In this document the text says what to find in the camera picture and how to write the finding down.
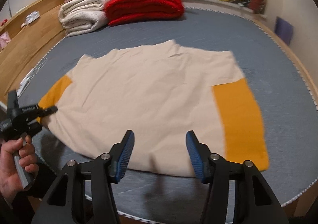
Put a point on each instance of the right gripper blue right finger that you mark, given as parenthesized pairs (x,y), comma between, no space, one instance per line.
(199,155)

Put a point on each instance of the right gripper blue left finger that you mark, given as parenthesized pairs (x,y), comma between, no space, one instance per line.
(120,156)

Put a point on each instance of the beige and mustard large shirt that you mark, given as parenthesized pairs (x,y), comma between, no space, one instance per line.
(160,92)

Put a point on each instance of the person left hand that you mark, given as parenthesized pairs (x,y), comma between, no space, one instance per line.
(10,180)

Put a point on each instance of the pink item on shelf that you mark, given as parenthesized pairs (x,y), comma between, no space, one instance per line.
(4,40)

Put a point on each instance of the white tissue pack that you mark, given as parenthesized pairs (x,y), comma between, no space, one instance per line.
(32,17)

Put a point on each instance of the cream folded fleece blanket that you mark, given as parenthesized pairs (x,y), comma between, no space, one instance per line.
(78,17)

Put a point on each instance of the purple bag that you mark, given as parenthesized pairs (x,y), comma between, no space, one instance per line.
(283,30)

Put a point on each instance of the red folded blanket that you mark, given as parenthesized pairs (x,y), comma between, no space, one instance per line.
(120,12)

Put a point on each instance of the wooden bed frame headboard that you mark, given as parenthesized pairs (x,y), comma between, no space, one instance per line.
(29,43)

